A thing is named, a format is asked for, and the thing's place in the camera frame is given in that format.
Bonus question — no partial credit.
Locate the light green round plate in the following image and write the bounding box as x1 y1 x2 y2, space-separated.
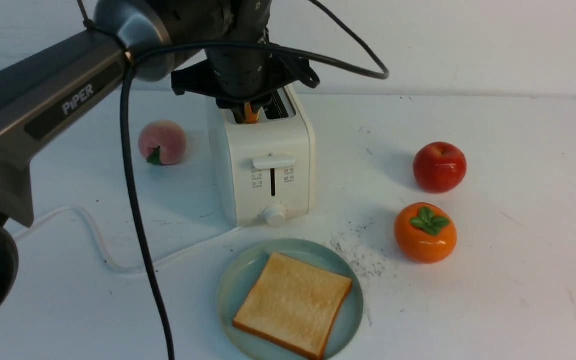
215 238 365 360

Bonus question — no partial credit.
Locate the white toaster power cord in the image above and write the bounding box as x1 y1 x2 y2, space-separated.
12 205 244 275

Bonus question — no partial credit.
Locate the toasted bread slice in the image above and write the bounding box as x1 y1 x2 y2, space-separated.
231 252 354 360
243 102 259 125

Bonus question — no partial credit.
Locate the pink peach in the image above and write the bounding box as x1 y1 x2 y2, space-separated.
138 120 188 166

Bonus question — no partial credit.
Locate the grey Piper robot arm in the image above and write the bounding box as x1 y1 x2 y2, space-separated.
0 0 272 306

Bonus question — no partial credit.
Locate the white two-slot toaster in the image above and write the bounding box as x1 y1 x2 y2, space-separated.
206 85 316 227

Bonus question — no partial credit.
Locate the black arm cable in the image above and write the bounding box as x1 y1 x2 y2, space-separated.
76 0 390 360

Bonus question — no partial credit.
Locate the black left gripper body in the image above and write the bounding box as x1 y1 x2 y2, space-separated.
171 47 320 110

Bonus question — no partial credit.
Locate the red apple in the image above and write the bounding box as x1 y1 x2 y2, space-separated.
413 141 467 194

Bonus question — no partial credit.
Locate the orange persimmon with leaves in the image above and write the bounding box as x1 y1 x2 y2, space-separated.
393 202 458 264

